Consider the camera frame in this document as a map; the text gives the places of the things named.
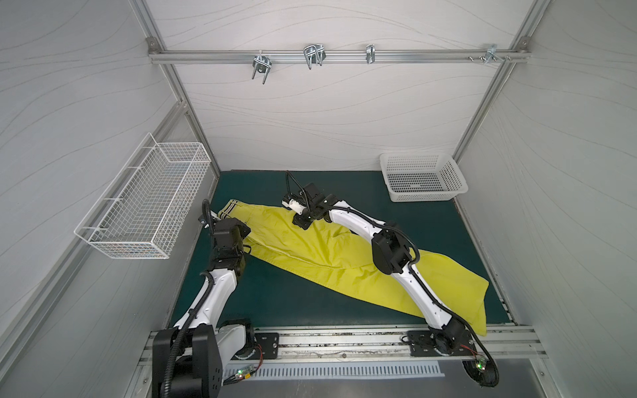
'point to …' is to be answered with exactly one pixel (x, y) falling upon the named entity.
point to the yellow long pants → (333, 255)
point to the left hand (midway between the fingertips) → (235, 219)
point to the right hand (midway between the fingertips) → (294, 217)
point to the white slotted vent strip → (340, 370)
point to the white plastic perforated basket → (415, 177)
